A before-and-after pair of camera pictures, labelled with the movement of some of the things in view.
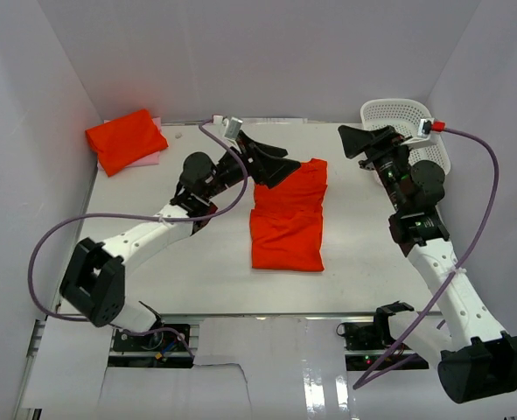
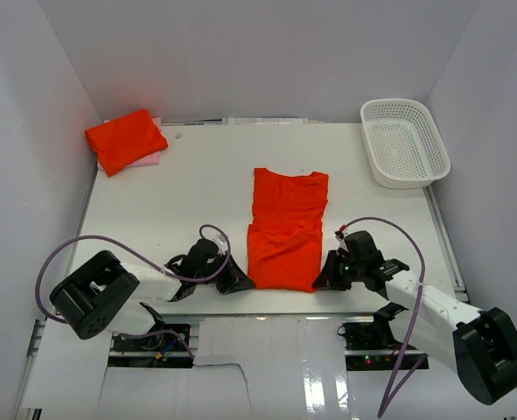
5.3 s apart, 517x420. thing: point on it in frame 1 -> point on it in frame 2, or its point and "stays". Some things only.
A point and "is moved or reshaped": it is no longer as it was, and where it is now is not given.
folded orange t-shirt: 126,141 stays
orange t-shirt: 287,219 is moved or reshaped
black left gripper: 264,170 -> 234,279
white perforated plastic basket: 404,115 stays
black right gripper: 357,142 -> 326,280
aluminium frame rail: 35,344 stays
